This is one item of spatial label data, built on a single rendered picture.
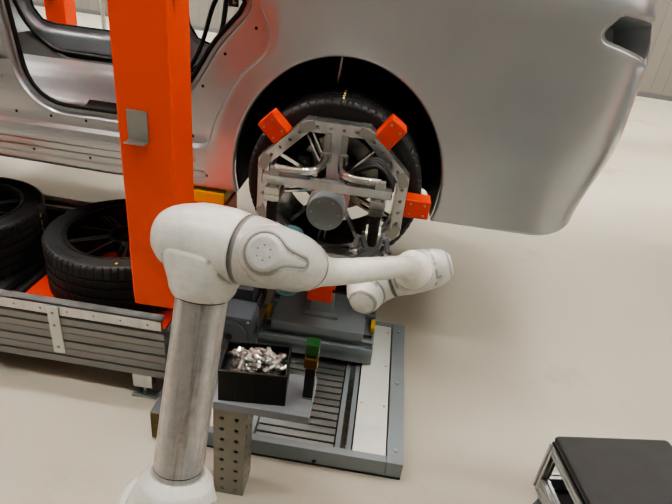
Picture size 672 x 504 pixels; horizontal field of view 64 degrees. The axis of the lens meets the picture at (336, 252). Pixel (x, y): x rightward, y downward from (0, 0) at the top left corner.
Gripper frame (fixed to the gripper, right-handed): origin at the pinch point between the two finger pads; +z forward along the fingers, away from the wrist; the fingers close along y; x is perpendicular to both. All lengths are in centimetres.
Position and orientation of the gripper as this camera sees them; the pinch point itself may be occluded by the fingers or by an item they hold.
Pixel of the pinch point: (372, 233)
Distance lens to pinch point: 176.8
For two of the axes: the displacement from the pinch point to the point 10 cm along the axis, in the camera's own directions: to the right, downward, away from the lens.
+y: 9.9, 1.5, -0.5
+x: 1.1, -8.7, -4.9
